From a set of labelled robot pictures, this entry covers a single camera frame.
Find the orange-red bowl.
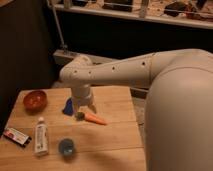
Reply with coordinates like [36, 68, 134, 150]
[23, 90, 47, 112]

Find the orange carrot-like pepper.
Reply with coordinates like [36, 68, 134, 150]
[75, 112, 106, 125]

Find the blue round cup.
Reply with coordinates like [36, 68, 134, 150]
[58, 138, 75, 157]

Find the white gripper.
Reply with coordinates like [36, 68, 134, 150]
[71, 85, 97, 114]

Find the metal pole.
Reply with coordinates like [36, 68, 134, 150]
[50, 0, 68, 53]

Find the upper shelf ledge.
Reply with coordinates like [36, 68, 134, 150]
[52, 0, 213, 30]

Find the blue plastic object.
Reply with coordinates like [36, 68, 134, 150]
[62, 98, 74, 116]

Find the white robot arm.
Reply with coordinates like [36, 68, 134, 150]
[60, 49, 213, 171]

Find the white tube bottle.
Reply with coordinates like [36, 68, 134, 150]
[34, 117, 48, 156]

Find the black red small box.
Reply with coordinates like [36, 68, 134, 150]
[3, 128, 32, 147]

